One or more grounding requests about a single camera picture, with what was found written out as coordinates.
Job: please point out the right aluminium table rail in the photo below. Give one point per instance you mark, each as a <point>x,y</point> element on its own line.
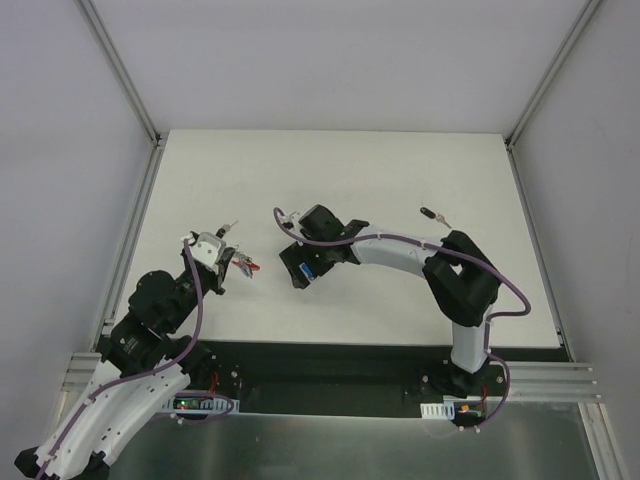
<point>550,382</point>

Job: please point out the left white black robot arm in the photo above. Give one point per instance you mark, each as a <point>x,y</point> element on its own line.
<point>142,367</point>

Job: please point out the right aluminium frame post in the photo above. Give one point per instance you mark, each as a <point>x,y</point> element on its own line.
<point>578,28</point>

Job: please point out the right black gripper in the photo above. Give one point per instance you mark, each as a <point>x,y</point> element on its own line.
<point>292,263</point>

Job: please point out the left aluminium frame post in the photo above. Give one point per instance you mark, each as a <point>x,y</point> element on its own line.
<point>105,43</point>

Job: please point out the black head silver key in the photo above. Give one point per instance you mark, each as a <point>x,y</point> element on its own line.
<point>438,217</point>

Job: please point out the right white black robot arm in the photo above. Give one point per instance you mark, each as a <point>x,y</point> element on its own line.
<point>457,273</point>

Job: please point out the small silver key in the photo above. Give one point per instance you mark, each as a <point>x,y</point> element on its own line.
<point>225,229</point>

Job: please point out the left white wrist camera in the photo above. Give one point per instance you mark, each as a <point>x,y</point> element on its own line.
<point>206,249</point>

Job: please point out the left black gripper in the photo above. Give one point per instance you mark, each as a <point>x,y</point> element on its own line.
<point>225,260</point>

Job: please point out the aluminium table rail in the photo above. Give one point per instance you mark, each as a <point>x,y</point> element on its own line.
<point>106,314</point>
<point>550,382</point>

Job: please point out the keyring with red tag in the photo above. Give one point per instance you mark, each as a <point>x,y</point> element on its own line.
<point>244,262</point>

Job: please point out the blue head key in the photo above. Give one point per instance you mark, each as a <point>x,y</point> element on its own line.
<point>306,270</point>

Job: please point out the left aluminium table rail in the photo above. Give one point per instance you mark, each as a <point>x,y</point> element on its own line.
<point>106,314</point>

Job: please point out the aluminium frame post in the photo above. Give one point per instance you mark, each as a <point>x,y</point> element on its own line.
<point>578,28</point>
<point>105,43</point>

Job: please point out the right white cable duct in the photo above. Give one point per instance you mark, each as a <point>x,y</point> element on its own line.
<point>438,411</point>

